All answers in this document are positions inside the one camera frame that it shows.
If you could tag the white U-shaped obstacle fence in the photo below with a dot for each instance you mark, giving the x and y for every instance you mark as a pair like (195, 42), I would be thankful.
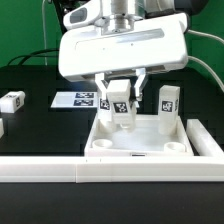
(206, 165)

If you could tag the white marker sheet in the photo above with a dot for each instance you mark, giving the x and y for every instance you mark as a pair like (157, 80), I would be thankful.
(75, 100)

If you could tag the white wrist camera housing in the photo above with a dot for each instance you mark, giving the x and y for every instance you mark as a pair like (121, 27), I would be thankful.
(83, 16)

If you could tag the white square tabletop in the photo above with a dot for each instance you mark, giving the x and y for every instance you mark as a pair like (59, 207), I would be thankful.
(143, 140)

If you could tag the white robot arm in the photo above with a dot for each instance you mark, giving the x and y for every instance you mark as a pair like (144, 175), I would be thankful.
(118, 16)

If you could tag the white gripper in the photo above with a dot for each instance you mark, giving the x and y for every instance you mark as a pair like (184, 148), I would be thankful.
(156, 44)

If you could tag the black camera stand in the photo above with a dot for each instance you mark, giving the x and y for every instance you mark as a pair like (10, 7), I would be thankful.
(62, 7)

